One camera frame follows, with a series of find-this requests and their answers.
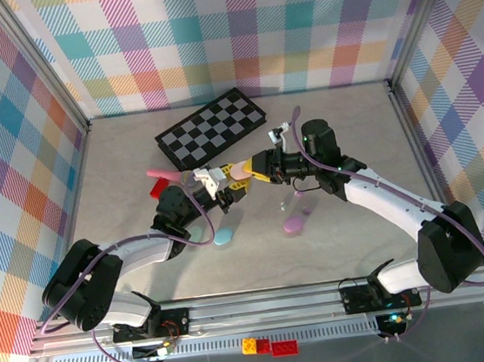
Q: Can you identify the aluminium frame side rail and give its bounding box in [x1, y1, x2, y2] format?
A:
[385, 72, 474, 275]
[33, 122, 115, 319]

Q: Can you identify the red plastic building brick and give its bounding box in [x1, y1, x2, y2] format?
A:
[148, 176, 171, 200]

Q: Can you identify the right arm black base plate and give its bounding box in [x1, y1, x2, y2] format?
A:
[339, 277, 423, 315]

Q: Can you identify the yellow building brick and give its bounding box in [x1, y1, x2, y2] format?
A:
[241, 337, 260, 357]

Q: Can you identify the pink toy microphone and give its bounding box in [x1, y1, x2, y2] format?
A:
[146, 163, 196, 192]

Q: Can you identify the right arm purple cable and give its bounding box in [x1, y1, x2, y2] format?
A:
[280, 84, 484, 352]

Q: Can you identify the grey slotted cable duct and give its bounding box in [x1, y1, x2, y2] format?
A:
[50, 321, 383, 362]

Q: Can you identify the aluminium mounting rail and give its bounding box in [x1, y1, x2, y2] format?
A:
[25, 264, 484, 359]

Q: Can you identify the aluminium frame corner post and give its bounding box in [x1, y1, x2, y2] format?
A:
[378, 0, 476, 88]
[0, 0, 91, 141]

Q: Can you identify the long red building brick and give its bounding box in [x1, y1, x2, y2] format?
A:
[270, 339, 301, 359]

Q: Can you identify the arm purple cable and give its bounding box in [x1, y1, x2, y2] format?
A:
[26, 188, 231, 362]
[280, 84, 484, 352]

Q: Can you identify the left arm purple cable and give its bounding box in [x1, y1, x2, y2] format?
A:
[26, 188, 231, 362]

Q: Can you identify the pink earbud charging case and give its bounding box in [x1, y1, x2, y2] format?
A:
[227, 161, 249, 182]

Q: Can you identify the black grey folding chessboard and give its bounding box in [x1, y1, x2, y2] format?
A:
[149, 84, 274, 176]

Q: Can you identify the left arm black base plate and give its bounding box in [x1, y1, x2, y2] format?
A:
[109, 306, 193, 344]

